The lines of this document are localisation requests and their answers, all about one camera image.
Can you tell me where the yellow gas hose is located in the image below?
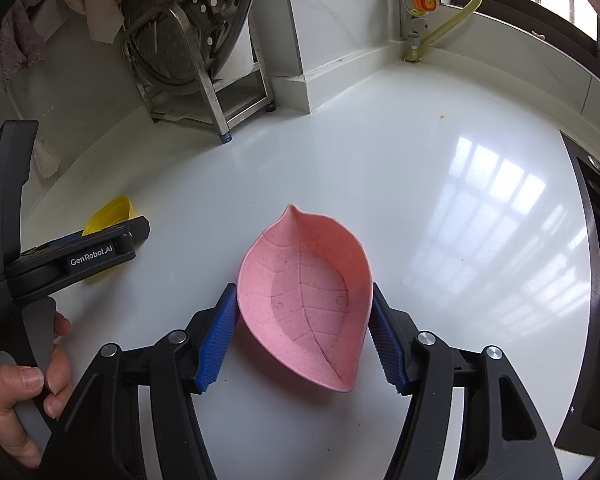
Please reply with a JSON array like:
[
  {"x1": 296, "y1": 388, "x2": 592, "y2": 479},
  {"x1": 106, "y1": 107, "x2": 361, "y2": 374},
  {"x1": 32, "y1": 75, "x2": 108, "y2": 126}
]
[{"x1": 404, "y1": 0, "x2": 483, "y2": 63}]

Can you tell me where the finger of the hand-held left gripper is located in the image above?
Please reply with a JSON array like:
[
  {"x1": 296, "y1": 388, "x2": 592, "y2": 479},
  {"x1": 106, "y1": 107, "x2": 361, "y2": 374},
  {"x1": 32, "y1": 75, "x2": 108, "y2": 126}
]
[{"x1": 5, "y1": 215, "x2": 151, "y2": 307}]

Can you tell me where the pinkish grey hanging cloth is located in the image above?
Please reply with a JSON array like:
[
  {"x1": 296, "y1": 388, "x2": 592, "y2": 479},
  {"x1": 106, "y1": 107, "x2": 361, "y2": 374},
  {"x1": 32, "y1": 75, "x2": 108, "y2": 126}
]
[{"x1": 0, "y1": 0, "x2": 52, "y2": 81}]

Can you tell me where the yellow leaf-shaped dish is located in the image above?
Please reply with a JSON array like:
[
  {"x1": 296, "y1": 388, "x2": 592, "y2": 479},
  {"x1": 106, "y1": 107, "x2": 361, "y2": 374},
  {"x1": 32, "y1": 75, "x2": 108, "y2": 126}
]
[{"x1": 81, "y1": 195, "x2": 137, "y2": 281}]

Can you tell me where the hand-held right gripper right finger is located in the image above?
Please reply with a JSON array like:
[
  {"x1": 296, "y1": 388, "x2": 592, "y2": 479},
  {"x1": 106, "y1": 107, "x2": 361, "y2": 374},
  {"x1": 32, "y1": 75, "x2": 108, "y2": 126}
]
[{"x1": 367, "y1": 282, "x2": 563, "y2": 480}]

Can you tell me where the round pot lid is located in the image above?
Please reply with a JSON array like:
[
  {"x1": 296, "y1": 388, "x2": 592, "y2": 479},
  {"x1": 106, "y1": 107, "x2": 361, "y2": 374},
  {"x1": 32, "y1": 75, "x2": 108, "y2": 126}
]
[{"x1": 125, "y1": 10, "x2": 211, "y2": 98}]

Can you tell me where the white scrubber with handle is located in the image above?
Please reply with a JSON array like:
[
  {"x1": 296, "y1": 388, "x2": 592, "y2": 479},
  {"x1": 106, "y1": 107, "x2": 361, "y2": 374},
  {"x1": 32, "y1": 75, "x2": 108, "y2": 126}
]
[{"x1": 5, "y1": 85, "x2": 62, "y2": 179}]

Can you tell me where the stainless steel rack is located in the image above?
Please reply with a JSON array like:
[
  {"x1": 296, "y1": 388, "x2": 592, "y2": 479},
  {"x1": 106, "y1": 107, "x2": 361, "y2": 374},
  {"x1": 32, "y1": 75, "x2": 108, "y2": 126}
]
[{"x1": 121, "y1": 5, "x2": 277, "y2": 143}]

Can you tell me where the pink leaf-shaped dish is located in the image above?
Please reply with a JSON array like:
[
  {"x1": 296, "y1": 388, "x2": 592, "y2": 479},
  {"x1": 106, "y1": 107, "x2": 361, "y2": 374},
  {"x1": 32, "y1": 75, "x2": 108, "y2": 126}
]
[{"x1": 236, "y1": 204, "x2": 373, "y2": 393}]

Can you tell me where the person's left hand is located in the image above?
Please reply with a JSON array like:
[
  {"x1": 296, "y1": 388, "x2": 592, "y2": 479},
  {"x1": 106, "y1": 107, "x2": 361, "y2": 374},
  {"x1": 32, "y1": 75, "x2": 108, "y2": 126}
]
[{"x1": 0, "y1": 310, "x2": 73, "y2": 468}]

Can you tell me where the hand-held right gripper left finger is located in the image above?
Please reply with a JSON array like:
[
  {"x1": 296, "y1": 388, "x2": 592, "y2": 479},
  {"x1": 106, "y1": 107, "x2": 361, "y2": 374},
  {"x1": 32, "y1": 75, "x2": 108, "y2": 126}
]
[{"x1": 45, "y1": 282, "x2": 241, "y2": 480}]

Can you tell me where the beige hanging cloth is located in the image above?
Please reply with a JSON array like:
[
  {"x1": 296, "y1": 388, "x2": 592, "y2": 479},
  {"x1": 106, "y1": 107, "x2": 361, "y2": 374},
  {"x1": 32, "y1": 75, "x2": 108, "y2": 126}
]
[{"x1": 55, "y1": 0, "x2": 131, "y2": 44}]

